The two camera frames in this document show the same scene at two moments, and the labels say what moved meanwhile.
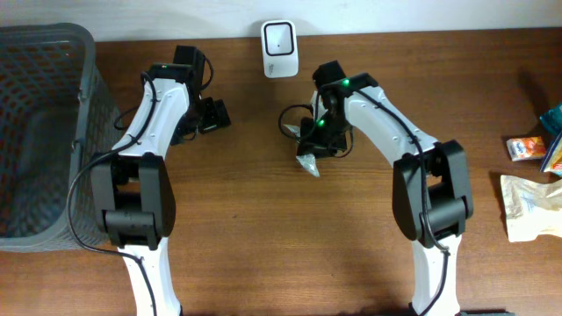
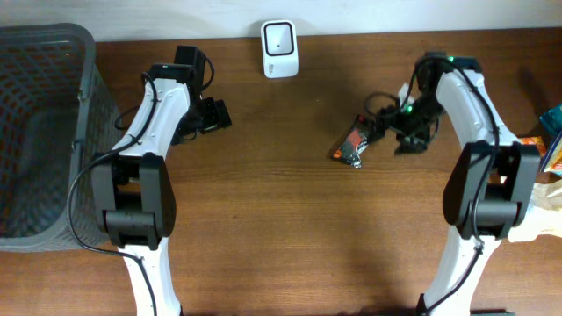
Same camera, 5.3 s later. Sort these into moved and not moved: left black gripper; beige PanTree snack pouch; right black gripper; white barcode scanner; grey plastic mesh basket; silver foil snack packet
Moved: right black gripper; silver foil snack packet
Not moved: grey plastic mesh basket; white barcode scanner; left black gripper; beige PanTree snack pouch
